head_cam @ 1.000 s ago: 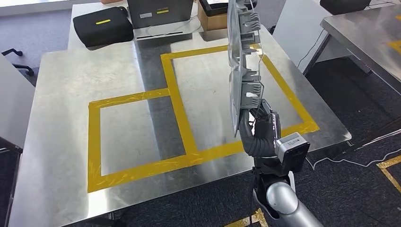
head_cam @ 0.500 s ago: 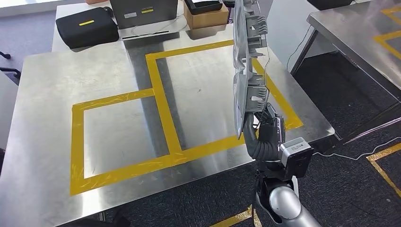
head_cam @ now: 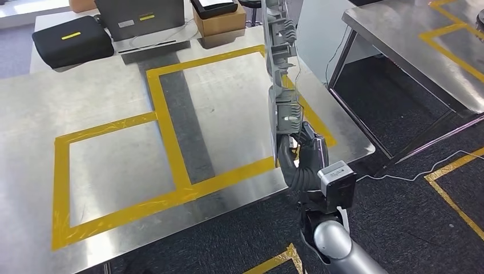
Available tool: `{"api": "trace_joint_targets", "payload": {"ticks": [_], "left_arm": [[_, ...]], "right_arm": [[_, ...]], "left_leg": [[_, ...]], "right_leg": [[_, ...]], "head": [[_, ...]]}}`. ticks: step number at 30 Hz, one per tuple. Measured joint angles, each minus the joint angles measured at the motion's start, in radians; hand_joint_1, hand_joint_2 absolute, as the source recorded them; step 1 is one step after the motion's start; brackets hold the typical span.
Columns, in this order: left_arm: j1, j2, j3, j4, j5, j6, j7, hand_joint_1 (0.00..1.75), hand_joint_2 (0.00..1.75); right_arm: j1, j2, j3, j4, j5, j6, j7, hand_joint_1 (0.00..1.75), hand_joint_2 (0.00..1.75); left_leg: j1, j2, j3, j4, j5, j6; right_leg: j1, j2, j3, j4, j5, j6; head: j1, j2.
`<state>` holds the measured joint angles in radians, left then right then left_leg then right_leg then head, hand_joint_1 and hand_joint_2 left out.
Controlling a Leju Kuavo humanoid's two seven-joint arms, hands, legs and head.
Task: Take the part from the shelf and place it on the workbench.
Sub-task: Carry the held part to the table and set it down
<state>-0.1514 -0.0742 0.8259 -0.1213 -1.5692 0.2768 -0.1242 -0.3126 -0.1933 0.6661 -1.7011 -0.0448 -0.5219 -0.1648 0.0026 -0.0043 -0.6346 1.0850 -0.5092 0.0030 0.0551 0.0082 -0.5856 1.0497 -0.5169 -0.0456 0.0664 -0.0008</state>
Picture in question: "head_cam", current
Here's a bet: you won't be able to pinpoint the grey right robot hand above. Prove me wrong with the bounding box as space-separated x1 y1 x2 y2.
277 120 330 179

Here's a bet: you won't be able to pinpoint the silver wheel hubcap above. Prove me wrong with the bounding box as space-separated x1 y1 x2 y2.
260 0 306 160

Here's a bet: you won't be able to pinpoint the steel workbench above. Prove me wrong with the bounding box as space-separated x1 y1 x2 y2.
328 0 484 165
0 23 376 274

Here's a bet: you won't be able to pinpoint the white cabinet panel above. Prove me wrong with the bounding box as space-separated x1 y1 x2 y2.
295 0 381 84

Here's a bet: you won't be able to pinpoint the black remote controller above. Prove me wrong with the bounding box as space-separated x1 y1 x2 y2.
189 0 239 19

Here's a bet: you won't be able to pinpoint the grey laptop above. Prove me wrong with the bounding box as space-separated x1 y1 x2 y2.
94 0 186 42

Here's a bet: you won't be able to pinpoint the black soft case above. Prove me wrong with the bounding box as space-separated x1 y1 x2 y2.
31 15 115 70

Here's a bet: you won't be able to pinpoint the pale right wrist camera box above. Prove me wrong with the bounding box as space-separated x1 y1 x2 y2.
317 160 357 212

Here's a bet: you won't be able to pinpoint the black camera bracket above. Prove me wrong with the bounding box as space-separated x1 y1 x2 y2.
300 189 341 215

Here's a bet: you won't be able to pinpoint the white floor cable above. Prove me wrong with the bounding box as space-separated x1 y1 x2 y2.
355 150 484 183

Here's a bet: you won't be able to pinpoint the yellow tape frame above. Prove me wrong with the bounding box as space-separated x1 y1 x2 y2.
51 110 190 252
145 44 337 198

